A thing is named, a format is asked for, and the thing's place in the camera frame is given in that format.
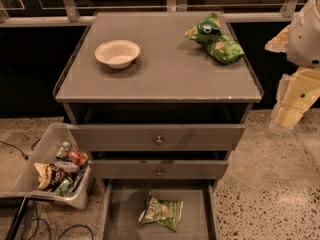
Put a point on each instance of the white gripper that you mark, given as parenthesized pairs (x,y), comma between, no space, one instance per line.
(305,39)

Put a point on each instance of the green jalapeno chip bag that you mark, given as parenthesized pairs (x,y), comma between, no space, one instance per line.
(167,213)

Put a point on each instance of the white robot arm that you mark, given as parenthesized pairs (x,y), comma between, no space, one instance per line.
(303,39)

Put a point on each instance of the green chip bag on counter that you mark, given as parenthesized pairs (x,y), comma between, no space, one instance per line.
(207,33)

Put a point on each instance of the grey drawer cabinet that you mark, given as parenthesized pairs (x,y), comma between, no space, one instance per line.
(172,81)

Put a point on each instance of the grey top drawer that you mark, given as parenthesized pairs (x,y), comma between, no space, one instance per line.
(157,137)

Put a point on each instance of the grey drawer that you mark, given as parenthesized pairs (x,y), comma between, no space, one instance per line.
(126,200)
(157,137)
(158,169)

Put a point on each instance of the grey bottom drawer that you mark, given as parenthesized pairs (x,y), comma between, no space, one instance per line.
(126,200)

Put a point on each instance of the grey middle drawer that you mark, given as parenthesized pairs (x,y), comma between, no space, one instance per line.
(158,169)

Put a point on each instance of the brown snack bag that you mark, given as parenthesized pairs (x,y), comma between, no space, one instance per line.
(49,176)

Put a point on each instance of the white paper bowl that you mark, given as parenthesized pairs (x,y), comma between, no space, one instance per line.
(117,54)

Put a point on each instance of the orange soda can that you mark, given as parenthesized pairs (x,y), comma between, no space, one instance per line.
(78,157)

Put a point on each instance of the green soda can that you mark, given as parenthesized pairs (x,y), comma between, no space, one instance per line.
(64,150)

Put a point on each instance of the clear plastic bin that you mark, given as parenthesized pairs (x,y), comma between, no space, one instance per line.
(26,183)

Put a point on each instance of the green snack packet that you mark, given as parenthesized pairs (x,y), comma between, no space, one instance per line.
(63,187)

